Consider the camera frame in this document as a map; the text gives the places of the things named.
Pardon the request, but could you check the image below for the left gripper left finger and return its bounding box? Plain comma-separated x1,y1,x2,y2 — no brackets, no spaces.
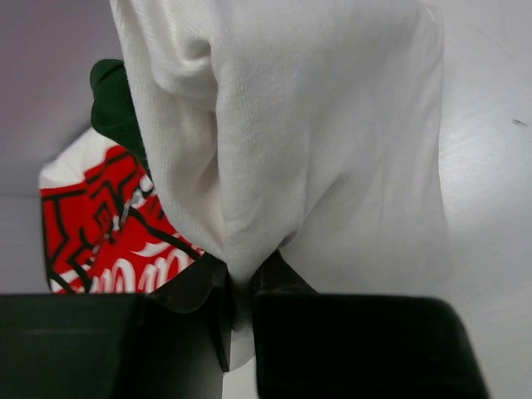
140,254,233,372

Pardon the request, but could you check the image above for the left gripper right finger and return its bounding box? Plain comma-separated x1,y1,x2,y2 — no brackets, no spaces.
251,250,318,296

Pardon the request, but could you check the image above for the white green raglan t-shirt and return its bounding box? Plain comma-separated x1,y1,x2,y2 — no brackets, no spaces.
110,1,452,369

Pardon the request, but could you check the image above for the red white folded t-shirt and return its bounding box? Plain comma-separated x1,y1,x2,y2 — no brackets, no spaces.
39,129,203,293

